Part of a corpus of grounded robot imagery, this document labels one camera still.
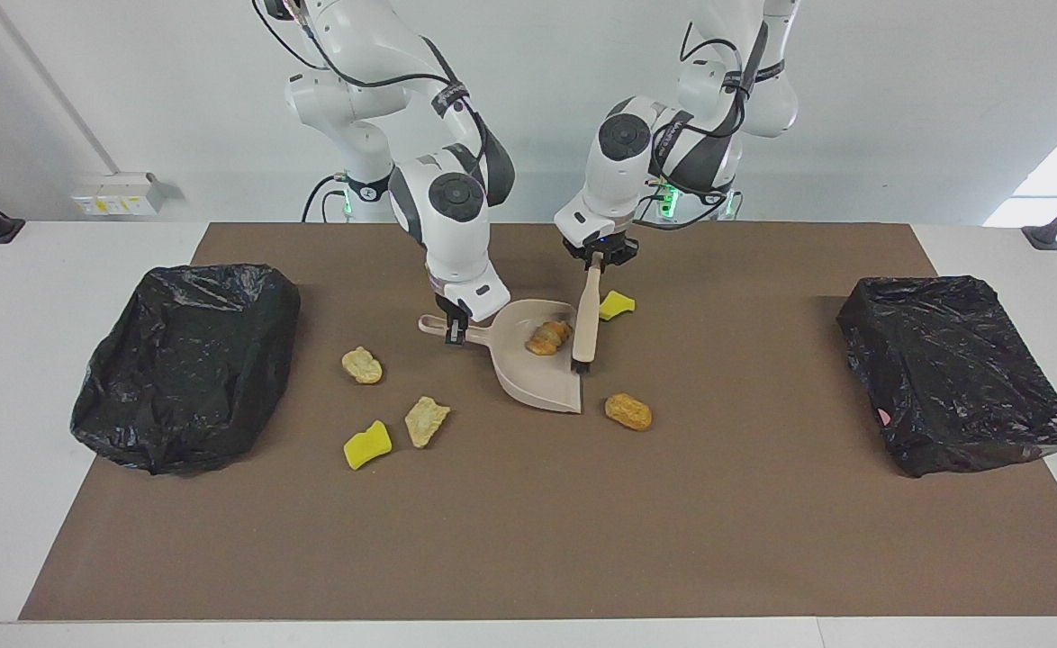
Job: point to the striped toy croissant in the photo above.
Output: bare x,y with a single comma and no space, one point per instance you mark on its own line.
548,338

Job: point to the brown toy bread roll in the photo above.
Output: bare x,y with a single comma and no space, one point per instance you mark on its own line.
627,412

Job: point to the brown table mat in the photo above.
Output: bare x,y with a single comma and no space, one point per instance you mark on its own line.
528,558

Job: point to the black bag-lined bin pink patch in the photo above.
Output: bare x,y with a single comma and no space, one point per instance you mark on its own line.
952,369

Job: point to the black bag-lined trash bin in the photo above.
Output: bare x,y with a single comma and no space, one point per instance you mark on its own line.
186,360

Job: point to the beige hand brush black bristles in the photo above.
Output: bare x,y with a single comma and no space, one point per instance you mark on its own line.
586,324

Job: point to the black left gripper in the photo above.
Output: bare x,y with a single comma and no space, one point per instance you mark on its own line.
600,247

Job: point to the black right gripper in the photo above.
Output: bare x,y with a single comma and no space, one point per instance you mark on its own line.
455,315

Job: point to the yellow sponge piece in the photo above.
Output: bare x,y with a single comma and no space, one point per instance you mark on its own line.
618,306
366,446

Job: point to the white wall outlet box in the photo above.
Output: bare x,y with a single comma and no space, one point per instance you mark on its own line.
119,193

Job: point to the pale crumpled bread piece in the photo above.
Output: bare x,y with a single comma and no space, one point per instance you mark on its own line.
362,365
425,421

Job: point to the beige plastic dustpan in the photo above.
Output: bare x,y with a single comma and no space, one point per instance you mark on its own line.
537,382

